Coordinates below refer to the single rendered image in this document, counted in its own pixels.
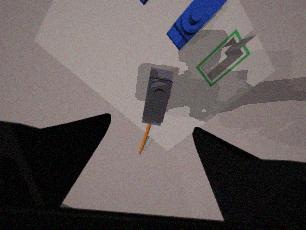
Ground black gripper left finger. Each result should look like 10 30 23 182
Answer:
0 113 111 207

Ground dark grey micro servo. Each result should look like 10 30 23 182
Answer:
139 67 174 154

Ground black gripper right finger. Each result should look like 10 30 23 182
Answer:
192 127 306 223

